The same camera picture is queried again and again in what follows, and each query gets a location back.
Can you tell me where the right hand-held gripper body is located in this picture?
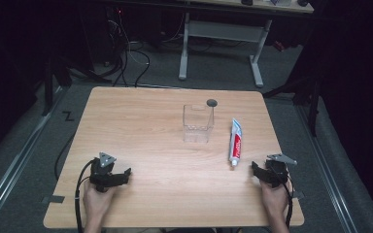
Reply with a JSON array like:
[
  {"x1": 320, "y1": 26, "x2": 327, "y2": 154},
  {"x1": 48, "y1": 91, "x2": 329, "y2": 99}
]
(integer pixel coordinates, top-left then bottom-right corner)
[{"x1": 263, "y1": 152, "x2": 298, "y2": 189}]

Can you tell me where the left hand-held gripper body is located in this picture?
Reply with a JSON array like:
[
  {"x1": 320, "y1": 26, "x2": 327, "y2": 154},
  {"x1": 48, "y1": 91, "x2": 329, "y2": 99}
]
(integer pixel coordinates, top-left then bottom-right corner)
[{"x1": 89, "y1": 151, "x2": 118, "y2": 194}]

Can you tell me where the white red toothpaste tube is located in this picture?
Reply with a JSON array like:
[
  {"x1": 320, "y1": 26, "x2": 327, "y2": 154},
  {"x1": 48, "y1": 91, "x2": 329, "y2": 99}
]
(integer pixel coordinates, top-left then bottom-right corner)
[{"x1": 227, "y1": 117, "x2": 244, "y2": 168}]

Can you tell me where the clear plastic container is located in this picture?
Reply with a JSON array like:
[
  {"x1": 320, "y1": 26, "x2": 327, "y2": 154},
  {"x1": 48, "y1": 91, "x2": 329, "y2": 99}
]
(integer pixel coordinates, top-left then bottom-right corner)
[{"x1": 182, "y1": 103, "x2": 216, "y2": 145}]

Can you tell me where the person's left hand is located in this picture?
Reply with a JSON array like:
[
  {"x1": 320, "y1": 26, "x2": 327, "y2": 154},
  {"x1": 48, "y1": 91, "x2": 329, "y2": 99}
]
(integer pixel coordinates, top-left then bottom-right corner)
[{"x1": 83, "y1": 183, "x2": 119, "y2": 227}]

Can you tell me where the person's right hand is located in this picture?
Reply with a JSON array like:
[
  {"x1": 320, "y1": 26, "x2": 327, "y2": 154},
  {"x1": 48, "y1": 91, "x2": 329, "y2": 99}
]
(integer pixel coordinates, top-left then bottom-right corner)
[{"x1": 259, "y1": 178, "x2": 293, "y2": 225}]

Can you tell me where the black zigzag floor tape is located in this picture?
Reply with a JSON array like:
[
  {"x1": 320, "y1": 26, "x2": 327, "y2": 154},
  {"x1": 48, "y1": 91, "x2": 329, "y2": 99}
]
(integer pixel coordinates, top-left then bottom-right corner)
[{"x1": 61, "y1": 110, "x2": 76, "y2": 122}]

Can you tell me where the black metal stand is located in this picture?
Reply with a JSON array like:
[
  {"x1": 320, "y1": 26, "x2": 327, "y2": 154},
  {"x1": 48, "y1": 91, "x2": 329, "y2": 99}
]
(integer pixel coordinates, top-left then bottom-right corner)
[{"x1": 261, "y1": 72, "x2": 325, "y2": 138}]

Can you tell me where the small red object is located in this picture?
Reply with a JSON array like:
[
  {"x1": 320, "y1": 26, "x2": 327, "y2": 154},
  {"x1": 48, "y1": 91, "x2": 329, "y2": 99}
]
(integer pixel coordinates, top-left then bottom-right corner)
[{"x1": 272, "y1": 40, "x2": 287, "y2": 53}]

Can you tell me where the dark computer tower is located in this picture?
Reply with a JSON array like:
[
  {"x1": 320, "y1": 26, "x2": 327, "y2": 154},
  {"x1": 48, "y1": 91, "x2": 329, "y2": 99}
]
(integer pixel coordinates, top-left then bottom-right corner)
[{"x1": 77, "y1": 4, "x2": 125, "y2": 66}]

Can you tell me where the white-legged wooden desk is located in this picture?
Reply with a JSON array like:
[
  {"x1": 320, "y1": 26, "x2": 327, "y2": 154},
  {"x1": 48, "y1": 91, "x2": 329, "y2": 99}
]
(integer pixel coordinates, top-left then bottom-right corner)
[{"x1": 177, "y1": 0, "x2": 315, "y2": 88}]

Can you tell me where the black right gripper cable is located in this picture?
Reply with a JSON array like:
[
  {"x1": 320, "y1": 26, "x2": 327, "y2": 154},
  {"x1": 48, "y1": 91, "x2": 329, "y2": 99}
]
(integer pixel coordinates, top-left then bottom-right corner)
[{"x1": 273, "y1": 168, "x2": 295, "y2": 229}]

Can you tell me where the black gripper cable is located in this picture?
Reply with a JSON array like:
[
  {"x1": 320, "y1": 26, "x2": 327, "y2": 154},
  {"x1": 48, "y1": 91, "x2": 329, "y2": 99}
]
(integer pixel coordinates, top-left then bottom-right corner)
[
  {"x1": 273, "y1": 168, "x2": 295, "y2": 229},
  {"x1": 74, "y1": 158, "x2": 96, "y2": 233}
]

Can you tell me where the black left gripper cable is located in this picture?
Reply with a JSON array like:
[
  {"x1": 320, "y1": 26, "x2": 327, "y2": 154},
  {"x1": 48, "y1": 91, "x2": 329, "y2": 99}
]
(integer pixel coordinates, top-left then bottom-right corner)
[{"x1": 74, "y1": 158, "x2": 96, "y2": 233}]

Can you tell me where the black floor cable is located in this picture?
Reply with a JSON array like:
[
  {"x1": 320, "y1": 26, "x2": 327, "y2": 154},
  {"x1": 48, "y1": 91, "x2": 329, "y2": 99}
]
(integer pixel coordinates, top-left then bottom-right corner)
[{"x1": 53, "y1": 130, "x2": 78, "y2": 182}]

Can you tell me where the aluminium floor rail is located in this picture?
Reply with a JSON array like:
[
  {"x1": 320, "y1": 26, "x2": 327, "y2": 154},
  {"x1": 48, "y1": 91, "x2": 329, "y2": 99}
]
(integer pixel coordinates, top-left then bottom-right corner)
[
  {"x1": 0, "y1": 86, "x2": 66, "y2": 229},
  {"x1": 294, "y1": 103, "x2": 359, "y2": 233}
]

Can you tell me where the bundle of black cables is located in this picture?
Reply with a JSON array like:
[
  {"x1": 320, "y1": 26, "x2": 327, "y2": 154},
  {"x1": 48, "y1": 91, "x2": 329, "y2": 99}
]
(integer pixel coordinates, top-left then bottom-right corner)
[{"x1": 105, "y1": 8, "x2": 152, "y2": 89}]

